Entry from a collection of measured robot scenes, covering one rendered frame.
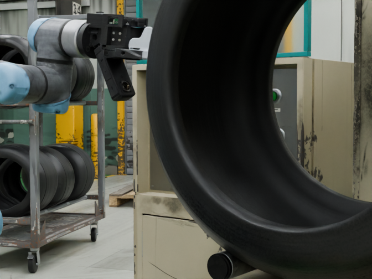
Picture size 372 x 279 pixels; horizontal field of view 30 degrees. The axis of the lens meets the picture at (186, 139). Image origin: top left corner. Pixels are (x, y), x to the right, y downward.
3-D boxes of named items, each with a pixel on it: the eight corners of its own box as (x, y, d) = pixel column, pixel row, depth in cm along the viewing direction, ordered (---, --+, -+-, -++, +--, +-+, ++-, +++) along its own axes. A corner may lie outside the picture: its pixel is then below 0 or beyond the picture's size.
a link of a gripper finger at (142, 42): (165, 27, 121) (126, 24, 126) (161, 61, 122) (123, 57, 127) (176, 29, 123) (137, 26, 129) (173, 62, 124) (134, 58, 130)
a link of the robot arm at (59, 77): (13, 110, 138) (17, 55, 137) (45, 109, 149) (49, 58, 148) (46, 115, 136) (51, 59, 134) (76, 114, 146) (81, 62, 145)
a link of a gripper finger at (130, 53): (137, 50, 123) (101, 46, 128) (136, 58, 123) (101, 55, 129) (154, 51, 127) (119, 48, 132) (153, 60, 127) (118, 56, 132)
